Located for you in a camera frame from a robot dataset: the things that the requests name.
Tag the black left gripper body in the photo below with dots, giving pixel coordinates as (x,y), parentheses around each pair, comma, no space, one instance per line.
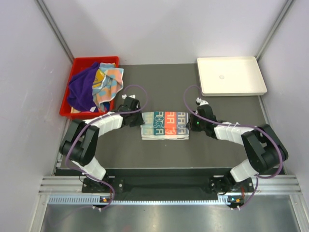
(136,119)

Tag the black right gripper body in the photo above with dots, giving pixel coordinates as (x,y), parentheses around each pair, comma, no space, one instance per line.
(196,124)

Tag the rabbit print striped towel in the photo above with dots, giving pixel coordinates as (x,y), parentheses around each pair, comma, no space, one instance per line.
(166,125)

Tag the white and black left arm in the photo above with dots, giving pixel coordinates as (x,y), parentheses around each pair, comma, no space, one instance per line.
(80,142)

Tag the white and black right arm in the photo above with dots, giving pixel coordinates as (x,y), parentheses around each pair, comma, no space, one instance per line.
(263,148)

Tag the pastel patchwork towel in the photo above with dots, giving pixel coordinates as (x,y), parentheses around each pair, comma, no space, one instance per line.
(107,83)

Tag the purple towel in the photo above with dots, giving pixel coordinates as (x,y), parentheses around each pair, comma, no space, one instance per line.
(80,90)

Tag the red plastic bin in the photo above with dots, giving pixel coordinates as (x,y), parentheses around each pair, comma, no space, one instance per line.
(79,64)

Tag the white plastic tray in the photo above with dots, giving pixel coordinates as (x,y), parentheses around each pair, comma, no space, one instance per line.
(230,76)

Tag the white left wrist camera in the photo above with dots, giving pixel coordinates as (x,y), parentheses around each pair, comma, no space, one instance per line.
(124,96)

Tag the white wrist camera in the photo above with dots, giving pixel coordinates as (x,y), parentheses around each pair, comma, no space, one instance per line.
(124,96)
(201,102)

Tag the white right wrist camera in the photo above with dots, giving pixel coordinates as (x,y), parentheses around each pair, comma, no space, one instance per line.
(201,102)

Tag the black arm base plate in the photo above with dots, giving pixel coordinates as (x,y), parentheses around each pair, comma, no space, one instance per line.
(208,184)

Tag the grey slotted cable duct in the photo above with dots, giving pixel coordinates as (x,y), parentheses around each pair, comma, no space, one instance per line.
(102,200)

